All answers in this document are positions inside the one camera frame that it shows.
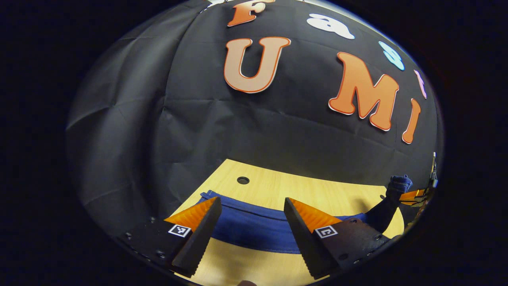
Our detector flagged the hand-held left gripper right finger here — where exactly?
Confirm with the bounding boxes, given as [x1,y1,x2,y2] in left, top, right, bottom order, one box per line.
[283,197,397,280]

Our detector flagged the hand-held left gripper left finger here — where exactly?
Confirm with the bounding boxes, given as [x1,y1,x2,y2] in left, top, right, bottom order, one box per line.
[119,197,223,278]

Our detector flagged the blue jeans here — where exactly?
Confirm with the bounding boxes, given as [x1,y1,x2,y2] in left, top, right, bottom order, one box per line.
[200,175,413,255]

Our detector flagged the black backdrop cloth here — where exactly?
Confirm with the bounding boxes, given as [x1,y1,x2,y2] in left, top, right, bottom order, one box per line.
[149,0,443,217]
[65,4,207,239]

